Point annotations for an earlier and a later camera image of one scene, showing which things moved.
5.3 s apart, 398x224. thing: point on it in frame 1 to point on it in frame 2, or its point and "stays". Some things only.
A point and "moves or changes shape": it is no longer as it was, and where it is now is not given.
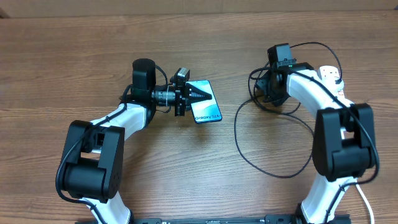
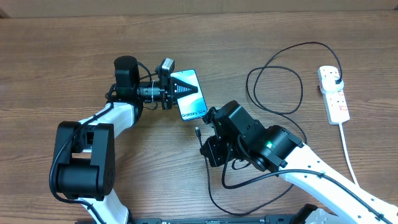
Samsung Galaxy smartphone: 207,111 moves or changes shape
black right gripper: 261,85 to 215,151
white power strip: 329,74 stays
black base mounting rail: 273,219 stays
